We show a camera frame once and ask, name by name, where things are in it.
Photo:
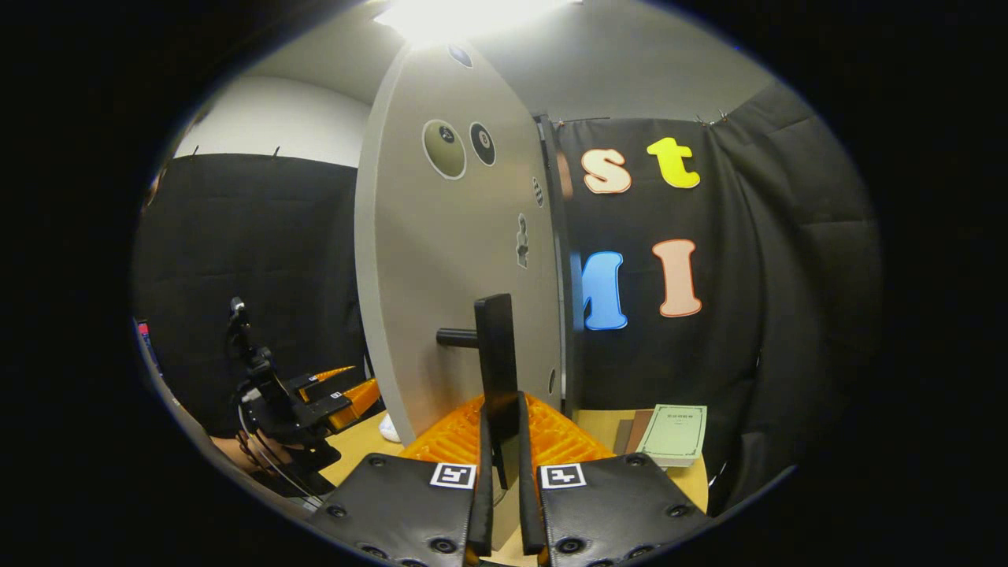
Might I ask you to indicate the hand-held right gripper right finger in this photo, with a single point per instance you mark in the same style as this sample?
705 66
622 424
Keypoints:
529 504

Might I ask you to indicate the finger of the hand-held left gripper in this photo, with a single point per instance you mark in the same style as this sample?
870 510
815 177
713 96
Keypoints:
323 383
335 408

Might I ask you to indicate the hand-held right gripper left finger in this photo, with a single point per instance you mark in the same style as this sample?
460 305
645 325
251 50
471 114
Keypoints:
482 504

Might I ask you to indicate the beige cabinet door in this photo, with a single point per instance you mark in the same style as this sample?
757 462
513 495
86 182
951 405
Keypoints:
441 260

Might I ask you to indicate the white crumpled cloth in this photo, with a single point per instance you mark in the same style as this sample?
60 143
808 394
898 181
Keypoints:
389 429

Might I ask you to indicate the pale green book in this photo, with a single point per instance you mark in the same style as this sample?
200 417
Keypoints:
673 433

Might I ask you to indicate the black backdrop cloth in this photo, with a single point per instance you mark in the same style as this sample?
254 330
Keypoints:
787 276

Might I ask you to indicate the large ceiling lamp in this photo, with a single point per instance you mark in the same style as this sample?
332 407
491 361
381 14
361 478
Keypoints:
465 16

